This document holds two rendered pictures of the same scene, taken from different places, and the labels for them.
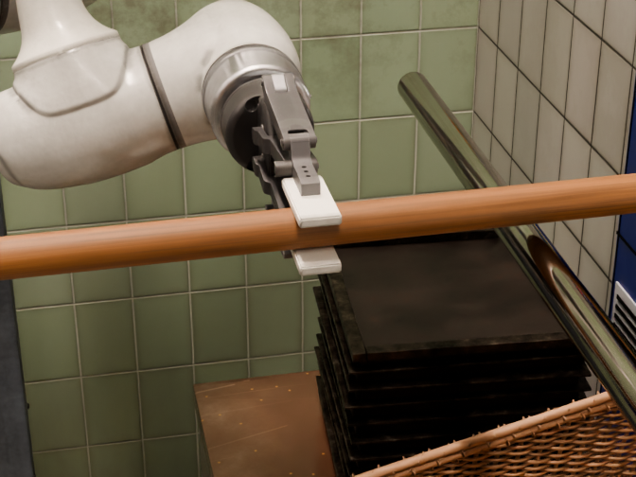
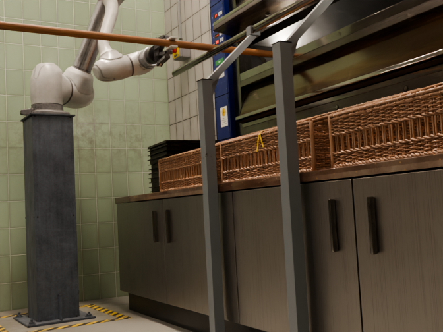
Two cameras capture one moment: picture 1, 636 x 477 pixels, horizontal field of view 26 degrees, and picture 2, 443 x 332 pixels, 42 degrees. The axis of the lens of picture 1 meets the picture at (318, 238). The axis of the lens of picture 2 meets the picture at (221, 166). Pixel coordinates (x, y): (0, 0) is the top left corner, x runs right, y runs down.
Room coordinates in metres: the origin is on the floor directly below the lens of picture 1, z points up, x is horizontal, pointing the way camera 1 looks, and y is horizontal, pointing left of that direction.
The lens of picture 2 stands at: (-1.47, 0.56, 0.48)
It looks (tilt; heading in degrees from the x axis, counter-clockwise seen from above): 4 degrees up; 342
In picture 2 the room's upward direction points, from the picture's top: 3 degrees counter-clockwise
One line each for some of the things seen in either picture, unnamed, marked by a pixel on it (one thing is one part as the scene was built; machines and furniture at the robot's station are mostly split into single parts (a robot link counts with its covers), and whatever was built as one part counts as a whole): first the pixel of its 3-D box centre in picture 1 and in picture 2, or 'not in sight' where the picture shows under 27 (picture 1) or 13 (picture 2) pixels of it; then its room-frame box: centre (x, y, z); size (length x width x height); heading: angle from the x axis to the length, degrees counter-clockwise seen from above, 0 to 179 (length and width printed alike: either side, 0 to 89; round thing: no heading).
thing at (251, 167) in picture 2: not in sight; (316, 138); (0.36, -0.38, 0.72); 0.56 x 0.49 x 0.28; 12
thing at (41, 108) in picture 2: not in sight; (43, 111); (1.55, 0.52, 1.03); 0.22 x 0.18 x 0.06; 103
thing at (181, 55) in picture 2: not in sight; (180, 51); (1.89, -0.29, 1.46); 0.10 x 0.07 x 0.10; 12
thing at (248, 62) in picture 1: (257, 105); (150, 57); (1.11, 0.05, 1.20); 0.09 x 0.06 x 0.09; 102
